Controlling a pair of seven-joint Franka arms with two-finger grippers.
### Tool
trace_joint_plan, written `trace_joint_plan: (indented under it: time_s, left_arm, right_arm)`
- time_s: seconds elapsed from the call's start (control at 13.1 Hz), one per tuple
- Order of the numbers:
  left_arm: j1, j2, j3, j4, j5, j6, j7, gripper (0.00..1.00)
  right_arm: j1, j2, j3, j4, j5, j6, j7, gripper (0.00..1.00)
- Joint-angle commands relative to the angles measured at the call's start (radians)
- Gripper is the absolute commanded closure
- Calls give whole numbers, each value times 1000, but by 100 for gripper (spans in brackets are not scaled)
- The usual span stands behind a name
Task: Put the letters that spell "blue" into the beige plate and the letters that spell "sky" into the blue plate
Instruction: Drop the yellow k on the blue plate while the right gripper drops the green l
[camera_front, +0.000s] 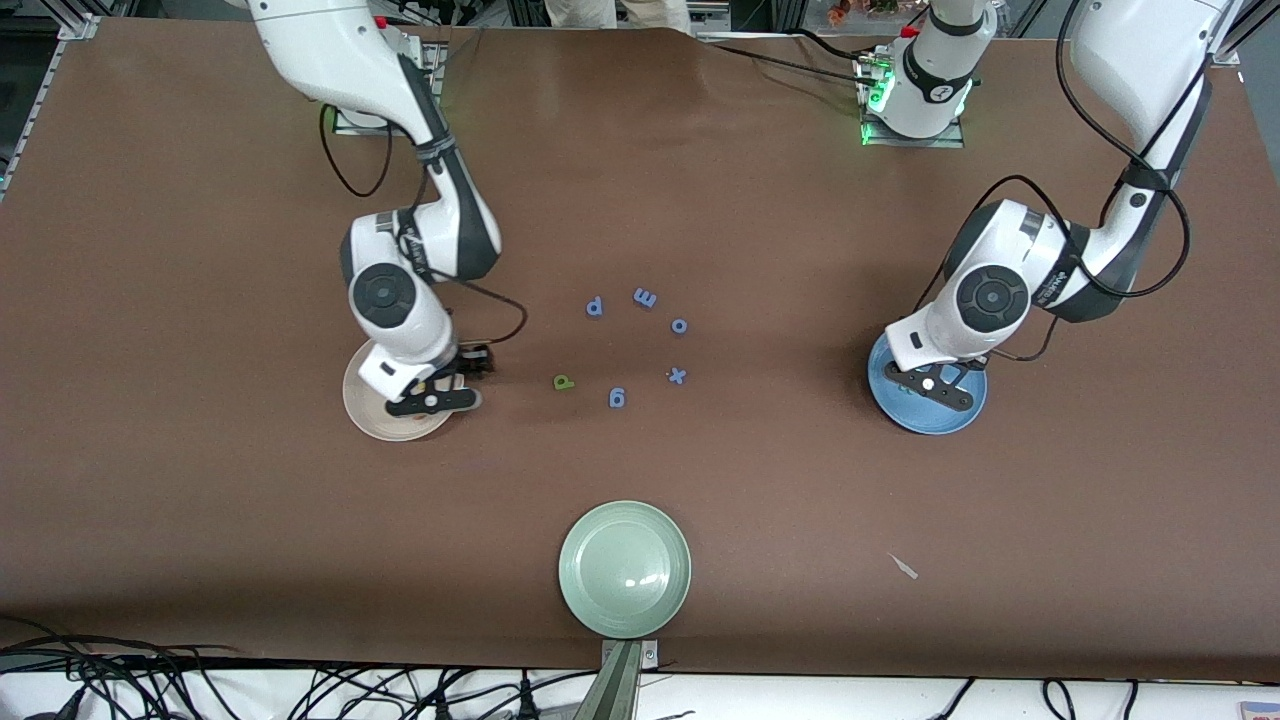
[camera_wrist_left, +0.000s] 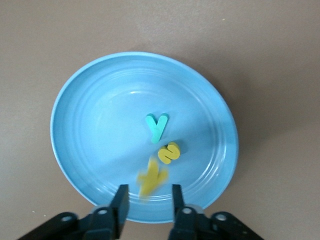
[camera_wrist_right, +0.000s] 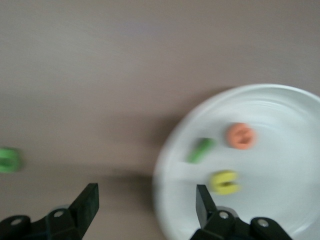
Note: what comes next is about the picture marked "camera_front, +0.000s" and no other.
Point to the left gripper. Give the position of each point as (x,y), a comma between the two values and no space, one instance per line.
(975,363)

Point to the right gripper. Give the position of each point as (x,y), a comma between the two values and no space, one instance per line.
(466,364)

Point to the green letter d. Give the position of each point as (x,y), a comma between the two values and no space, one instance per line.
(563,381)

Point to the beige plate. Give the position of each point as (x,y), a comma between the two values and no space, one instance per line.
(370,412)

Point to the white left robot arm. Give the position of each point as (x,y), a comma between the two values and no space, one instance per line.
(1130,50)

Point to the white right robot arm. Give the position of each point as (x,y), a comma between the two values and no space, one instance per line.
(330,50)

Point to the blue plate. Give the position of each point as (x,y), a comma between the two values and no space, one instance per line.
(940,423)

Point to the blue letter m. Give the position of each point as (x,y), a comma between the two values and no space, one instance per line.
(645,297)

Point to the small white paper scrap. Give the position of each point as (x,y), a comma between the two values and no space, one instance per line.
(905,568)

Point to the green plate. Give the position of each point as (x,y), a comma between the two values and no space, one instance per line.
(625,570)

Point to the brown table cover mat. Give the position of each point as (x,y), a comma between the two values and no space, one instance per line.
(250,520)

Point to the person in beige trousers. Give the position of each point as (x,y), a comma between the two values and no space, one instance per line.
(580,10)

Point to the small red blue box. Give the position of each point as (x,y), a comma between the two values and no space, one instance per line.
(1262,712)

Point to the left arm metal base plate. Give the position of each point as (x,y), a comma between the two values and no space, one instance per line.
(900,142)

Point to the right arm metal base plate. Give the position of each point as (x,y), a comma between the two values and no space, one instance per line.
(355,125)

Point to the small metal bracket plate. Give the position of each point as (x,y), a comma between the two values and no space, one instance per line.
(650,655)

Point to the grey camera mount pole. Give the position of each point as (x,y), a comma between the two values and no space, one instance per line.
(615,690)

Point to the aluminium frame profile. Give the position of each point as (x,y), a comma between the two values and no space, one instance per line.
(1255,20)
(75,25)

